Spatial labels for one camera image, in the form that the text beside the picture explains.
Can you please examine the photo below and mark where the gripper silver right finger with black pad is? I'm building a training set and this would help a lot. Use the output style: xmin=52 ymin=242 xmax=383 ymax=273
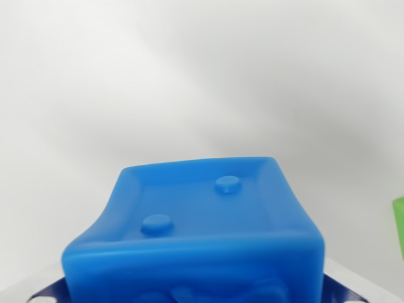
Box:
xmin=321 ymin=259 xmax=404 ymax=303

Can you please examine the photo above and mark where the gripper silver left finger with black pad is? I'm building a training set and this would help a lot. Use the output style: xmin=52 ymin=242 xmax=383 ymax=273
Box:
xmin=0 ymin=259 xmax=74 ymax=303

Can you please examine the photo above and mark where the blue soft embossed cube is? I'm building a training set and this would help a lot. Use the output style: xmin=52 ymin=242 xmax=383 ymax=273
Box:
xmin=61 ymin=155 xmax=326 ymax=303

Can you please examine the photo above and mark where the green soft cube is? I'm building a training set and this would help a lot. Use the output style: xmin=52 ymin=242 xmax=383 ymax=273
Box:
xmin=391 ymin=196 xmax=404 ymax=254

